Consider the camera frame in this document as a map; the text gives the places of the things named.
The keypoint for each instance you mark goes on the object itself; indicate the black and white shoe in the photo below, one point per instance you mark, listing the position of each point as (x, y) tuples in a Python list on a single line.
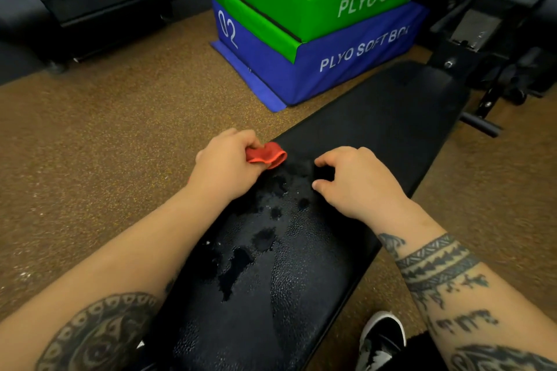
[(380, 342)]

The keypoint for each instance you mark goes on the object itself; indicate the blue soft jump box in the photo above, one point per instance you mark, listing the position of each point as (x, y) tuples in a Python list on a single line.
[(322, 57)]

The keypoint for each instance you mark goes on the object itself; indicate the person's left fingers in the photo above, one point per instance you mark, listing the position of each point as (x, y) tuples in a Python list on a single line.
[(241, 140)]

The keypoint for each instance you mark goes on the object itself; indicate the person's left forearm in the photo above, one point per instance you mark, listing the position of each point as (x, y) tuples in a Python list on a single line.
[(113, 273)]

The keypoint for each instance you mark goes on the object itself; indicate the red cloth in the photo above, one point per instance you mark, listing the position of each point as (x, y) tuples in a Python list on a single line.
[(266, 155)]

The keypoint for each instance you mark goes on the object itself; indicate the person's right thumb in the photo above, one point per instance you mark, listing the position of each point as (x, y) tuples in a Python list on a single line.
[(324, 188)]

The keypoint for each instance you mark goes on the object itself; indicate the person's right hand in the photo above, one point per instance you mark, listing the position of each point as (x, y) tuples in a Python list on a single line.
[(365, 186)]

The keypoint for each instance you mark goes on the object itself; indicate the black bench frame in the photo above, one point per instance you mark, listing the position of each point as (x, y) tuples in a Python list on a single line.
[(491, 40)]

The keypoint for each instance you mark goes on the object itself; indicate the person's right forearm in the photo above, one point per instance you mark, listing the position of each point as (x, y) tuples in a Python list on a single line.
[(465, 288)]

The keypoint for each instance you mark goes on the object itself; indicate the black padded bench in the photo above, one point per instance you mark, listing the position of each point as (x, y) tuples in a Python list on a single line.
[(304, 227)]

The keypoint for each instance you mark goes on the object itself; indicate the person's left hand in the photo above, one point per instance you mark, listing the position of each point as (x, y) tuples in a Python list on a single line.
[(222, 168)]

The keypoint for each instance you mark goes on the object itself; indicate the person's black trouser leg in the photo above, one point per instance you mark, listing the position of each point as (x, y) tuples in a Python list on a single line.
[(415, 353)]

